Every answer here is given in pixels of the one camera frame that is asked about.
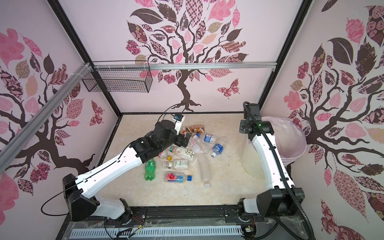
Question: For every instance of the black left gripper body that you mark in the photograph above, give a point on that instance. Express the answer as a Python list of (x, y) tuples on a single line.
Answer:
[(179, 140)]

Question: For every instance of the clear bottle red label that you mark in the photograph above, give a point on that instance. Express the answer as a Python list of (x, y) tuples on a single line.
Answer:
[(165, 155)]

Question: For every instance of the green Sprite bottle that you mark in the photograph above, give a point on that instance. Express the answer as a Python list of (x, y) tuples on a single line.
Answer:
[(150, 170)]

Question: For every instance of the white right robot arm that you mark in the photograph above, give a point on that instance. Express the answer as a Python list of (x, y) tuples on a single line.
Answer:
[(281, 198)]

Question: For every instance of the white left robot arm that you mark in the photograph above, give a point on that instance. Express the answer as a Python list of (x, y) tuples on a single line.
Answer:
[(80, 192)]

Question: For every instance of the white bin purple bag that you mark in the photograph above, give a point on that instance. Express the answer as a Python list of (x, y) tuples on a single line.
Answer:
[(290, 141)]

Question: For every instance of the clear bottle green white label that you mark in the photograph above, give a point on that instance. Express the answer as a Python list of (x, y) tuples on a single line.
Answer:
[(182, 153)]

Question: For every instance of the white bottle red cap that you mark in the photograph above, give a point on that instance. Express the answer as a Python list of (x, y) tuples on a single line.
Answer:
[(194, 146)]

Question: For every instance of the small clear bottle green label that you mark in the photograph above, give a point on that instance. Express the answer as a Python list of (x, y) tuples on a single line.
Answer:
[(178, 165)]

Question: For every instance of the tall clear empty bottle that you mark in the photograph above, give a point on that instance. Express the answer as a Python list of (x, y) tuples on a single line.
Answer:
[(205, 173)]

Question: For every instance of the clear bottle pink blue label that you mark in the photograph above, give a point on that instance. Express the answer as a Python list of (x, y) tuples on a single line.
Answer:
[(176, 177)]

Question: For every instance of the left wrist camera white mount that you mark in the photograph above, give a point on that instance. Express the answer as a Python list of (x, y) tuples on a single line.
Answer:
[(178, 120)]

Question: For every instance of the black wire basket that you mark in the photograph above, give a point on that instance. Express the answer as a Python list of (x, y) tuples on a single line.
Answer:
[(123, 77)]

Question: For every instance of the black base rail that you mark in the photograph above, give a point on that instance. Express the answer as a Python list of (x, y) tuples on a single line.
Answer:
[(229, 213)]

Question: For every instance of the aluminium rail back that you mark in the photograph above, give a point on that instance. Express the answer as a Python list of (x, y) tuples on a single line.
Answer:
[(184, 66)]

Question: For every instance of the aluminium rail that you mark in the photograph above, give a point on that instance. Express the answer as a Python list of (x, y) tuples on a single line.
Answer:
[(12, 149), (184, 66)]

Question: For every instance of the white slotted cable duct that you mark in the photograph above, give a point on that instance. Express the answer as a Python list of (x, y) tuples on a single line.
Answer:
[(152, 232)]

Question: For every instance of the aluminium rail left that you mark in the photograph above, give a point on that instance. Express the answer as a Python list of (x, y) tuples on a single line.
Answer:
[(12, 149)]

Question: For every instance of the black right corner post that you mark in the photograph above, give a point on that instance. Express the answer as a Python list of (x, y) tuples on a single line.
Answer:
[(288, 43)]

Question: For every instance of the black corner frame post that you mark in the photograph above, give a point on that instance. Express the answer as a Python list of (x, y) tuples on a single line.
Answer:
[(72, 34)]

